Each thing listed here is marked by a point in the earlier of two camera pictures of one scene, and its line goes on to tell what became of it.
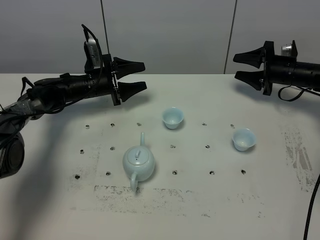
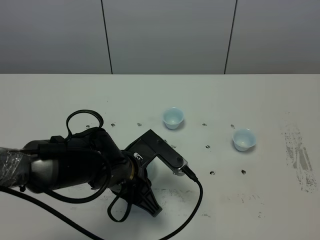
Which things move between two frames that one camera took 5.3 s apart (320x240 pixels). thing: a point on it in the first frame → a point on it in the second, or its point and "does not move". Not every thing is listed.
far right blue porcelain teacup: [243, 138] does not move
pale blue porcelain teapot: [139, 162] → [152, 169]
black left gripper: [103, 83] → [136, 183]
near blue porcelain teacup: [172, 117] does not move
